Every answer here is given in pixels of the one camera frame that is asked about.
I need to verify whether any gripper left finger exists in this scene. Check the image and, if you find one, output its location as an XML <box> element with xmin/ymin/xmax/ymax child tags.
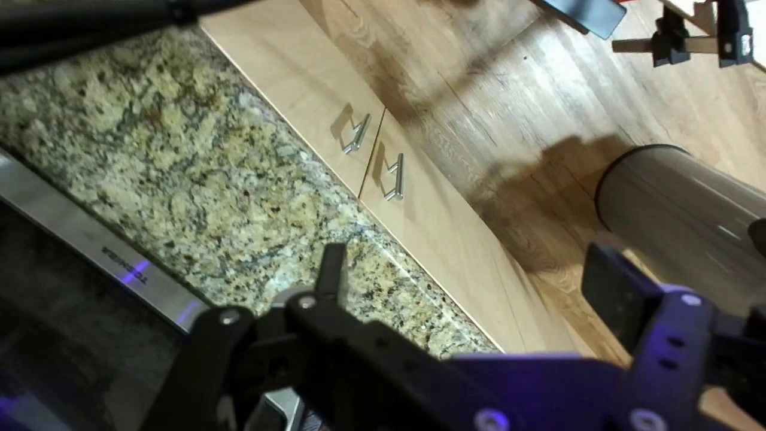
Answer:
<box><xmin>141</xmin><ymin>242</ymin><xmax>504</xmax><ymax>431</ymax></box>

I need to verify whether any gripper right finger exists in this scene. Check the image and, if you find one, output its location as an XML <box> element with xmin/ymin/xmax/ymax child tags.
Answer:
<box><xmin>580</xmin><ymin>242</ymin><xmax>766</xmax><ymax>431</ymax></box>

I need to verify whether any stainless steel trash can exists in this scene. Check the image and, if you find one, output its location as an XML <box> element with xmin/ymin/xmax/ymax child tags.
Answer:
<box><xmin>594</xmin><ymin>144</ymin><xmax>766</xmax><ymax>318</ymax></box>

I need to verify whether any light wood cabinet door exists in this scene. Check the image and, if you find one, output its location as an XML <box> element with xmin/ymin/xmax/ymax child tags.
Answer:
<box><xmin>358</xmin><ymin>107</ymin><xmax>576</xmax><ymax>355</ymax></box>
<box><xmin>199</xmin><ymin>0</ymin><xmax>387</xmax><ymax>199</ymax></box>

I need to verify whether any black glass cooktop steel trim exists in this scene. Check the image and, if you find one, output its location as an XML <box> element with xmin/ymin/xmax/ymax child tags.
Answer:
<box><xmin>0</xmin><ymin>147</ymin><xmax>307</xmax><ymax>431</ymax></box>

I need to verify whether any wooden bar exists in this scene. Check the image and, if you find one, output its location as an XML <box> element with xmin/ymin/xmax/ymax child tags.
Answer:
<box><xmin>611</xmin><ymin>36</ymin><xmax>720</xmax><ymax>56</ymax></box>

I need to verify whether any black clamp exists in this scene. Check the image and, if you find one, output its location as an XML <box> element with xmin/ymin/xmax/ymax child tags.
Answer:
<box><xmin>650</xmin><ymin>5</ymin><xmax>693</xmax><ymax>67</ymax></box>
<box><xmin>715</xmin><ymin>0</ymin><xmax>755</xmax><ymax>68</ymax></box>

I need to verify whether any grey plate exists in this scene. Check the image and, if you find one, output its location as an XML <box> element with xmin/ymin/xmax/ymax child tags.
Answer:
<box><xmin>537</xmin><ymin>0</ymin><xmax>627</xmax><ymax>40</ymax></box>

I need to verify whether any black stand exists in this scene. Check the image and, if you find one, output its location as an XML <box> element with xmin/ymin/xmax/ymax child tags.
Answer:
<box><xmin>0</xmin><ymin>0</ymin><xmax>259</xmax><ymax>76</ymax></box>

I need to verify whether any silver cabinet door handle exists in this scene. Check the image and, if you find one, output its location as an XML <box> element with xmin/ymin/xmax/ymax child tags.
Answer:
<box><xmin>340</xmin><ymin>113</ymin><xmax>372</xmax><ymax>156</ymax></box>
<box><xmin>383</xmin><ymin>152</ymin><xmax>406</xmax><ymax>202</ymax></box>

